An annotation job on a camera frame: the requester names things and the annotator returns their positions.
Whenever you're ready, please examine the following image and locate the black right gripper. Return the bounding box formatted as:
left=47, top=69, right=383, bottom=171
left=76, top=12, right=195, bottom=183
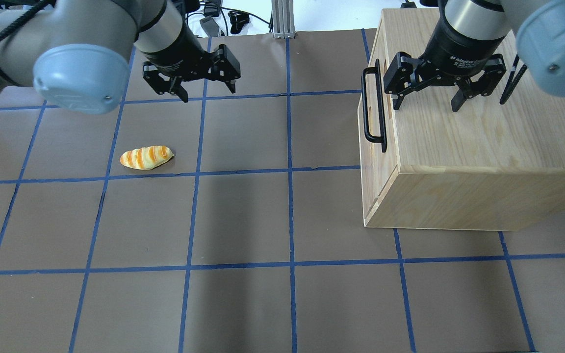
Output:
left=383, top=14, right=509, bottom=112

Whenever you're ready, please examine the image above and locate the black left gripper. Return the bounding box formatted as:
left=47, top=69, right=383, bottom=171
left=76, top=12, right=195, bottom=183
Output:
left=141, top=25, right=241, bottom=103

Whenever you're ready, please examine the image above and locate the black metal drawer handle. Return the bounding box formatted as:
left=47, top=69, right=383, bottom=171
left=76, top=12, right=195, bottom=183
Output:
left=361, top=59, right=388, bottom=153

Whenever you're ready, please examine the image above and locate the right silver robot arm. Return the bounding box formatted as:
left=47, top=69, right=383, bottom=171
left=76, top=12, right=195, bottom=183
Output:
left=383, top=0, right=565, bottom=112

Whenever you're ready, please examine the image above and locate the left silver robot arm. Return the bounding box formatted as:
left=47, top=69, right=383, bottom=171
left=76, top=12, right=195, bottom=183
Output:
left=0, top=0, right=241, bottom=114

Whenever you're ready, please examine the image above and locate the light wooden drawer cabinet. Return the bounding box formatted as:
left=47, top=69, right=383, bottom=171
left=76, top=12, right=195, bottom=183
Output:
left=359, top=8, right=565, bottom=231

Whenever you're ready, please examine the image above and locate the striped toy bread loaf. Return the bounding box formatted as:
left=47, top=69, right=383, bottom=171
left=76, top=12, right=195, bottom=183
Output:
left=119, top=145, right=175, bottom=170

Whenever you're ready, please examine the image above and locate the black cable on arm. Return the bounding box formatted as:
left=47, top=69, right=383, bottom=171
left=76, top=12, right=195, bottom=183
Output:
left=499, top=54, right=528, bottom=105

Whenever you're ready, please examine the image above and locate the aluminium frame post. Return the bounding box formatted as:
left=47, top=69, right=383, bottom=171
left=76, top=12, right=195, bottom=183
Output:
left=270, top=0, right=296, bottom=39

